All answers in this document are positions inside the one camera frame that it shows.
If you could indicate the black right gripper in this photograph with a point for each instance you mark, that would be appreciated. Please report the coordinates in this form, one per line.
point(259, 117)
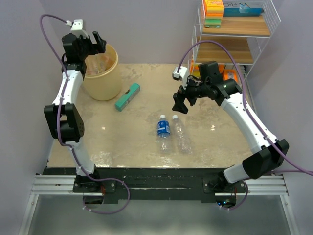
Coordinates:
point(179, 99)

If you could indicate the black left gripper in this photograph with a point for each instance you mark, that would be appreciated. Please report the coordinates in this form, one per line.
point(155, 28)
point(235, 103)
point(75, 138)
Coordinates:
point(100, 47)

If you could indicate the orange label clear bottle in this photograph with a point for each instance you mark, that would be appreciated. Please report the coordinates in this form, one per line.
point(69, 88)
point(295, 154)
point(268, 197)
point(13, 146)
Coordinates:
point(106, 62)

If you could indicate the blue label clear bottle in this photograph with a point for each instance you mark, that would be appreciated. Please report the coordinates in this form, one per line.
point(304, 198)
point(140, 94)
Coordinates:
point(163, 134)

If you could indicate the slim clear bottle white cap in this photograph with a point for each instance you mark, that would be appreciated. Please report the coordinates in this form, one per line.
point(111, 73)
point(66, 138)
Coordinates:
point(183, 141)

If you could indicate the large clear square bottle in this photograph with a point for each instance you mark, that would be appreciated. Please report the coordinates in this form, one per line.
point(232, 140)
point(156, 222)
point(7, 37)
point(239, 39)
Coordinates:
point(93, 64)

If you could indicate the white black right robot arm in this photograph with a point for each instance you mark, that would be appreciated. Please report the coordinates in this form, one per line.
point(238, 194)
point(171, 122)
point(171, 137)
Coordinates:
point(264, 145)

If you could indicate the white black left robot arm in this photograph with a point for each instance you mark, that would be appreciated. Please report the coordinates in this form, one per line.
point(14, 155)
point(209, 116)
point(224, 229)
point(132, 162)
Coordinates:
point(62, 116)

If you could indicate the yellow plastic bin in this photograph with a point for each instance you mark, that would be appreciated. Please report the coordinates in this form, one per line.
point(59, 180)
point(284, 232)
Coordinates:
point(106, 85)

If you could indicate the sponge pack bottom shelf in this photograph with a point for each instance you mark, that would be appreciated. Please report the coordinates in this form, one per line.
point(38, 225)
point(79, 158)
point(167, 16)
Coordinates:
point(194, 69)

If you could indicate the teal rectangular box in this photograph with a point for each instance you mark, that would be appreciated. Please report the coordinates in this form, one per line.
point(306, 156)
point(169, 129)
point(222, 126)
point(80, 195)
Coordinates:
point(127, 97)

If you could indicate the orange box right bottom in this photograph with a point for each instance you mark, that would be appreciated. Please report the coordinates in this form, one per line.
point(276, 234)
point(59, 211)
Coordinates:
point(230, 74)

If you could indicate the stacked colourful sponges top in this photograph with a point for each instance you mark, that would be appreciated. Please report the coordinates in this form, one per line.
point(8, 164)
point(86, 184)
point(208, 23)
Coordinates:
point(213, 13)

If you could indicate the blue box on shelf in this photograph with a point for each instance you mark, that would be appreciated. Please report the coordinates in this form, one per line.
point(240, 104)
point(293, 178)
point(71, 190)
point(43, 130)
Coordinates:
point(242, 9)

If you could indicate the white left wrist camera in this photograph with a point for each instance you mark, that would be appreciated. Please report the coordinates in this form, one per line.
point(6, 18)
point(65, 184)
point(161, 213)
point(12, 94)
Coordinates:
point(77, 28)

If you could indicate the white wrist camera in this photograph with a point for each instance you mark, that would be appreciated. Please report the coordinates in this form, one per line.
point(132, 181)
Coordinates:
point(181, 74)
point(77, 28)

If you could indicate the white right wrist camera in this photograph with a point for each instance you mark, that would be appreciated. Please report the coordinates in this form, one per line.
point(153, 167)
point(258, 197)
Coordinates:
point(181, 74)

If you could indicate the white wire shelf rack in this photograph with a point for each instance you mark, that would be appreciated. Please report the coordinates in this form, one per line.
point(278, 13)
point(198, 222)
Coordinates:
point(244, 37)

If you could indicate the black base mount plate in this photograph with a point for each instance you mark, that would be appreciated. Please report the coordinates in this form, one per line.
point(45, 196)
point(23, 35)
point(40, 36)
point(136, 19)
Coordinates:
point(172, 184)

